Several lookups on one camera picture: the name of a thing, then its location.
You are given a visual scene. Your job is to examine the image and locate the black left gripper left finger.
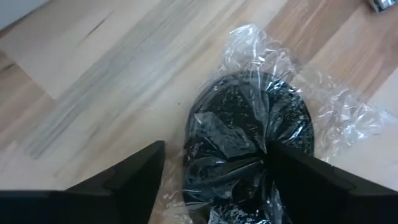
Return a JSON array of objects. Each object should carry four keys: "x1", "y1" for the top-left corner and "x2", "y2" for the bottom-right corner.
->
[{"x1": 0, "y1": 139, "x2": 166, "y2": 224}]

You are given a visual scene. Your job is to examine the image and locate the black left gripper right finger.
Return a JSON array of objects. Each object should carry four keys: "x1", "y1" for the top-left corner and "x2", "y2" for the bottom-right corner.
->
[{"x1": 265, "y1": 140, "x2": 398, "y2": 224}]

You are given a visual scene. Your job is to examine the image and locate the black disc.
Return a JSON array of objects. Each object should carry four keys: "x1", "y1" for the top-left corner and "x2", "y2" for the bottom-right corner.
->
[{"x1": 152, "y1": 23, "x2": 390, "y2": 224}]

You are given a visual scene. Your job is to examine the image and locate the silver nail clipper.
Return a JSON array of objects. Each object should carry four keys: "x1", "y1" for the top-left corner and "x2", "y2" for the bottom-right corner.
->
[{"x1": 369, "y1": 0, "x2": 398, "y2": 14}]

